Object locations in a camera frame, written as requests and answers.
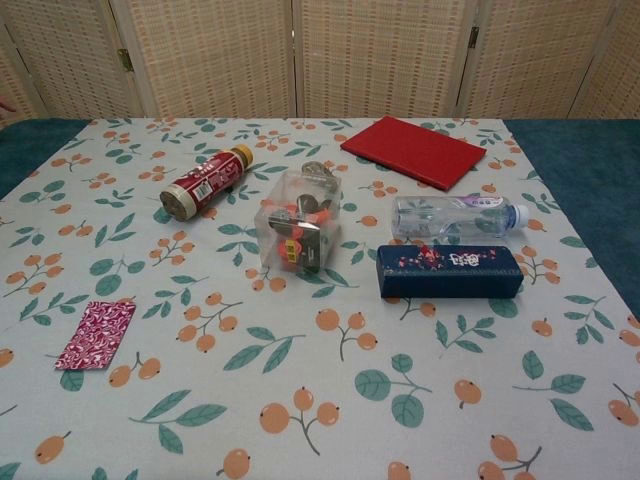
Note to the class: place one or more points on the pink patterned pouch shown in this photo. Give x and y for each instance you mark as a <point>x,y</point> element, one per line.
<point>95,335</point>

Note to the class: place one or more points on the clear plastic box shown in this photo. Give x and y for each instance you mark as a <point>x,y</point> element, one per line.
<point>295,235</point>

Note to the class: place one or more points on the floral fruit print tablecloth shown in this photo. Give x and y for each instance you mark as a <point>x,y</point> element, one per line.
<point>320,360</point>

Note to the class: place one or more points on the red coffee bottle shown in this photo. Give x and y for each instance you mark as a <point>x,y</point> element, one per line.
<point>205,182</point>

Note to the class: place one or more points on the red booklet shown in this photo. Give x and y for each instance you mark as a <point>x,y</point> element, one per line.
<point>415,150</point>

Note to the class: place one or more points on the clear water bottle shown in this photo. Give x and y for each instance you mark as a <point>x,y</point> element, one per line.
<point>450,217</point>

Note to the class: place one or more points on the navy blue rectangular box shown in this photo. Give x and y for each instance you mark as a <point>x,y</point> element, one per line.
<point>450,272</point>

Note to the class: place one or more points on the woven bamboo folding screen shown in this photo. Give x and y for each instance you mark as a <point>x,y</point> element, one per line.
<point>225,60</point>

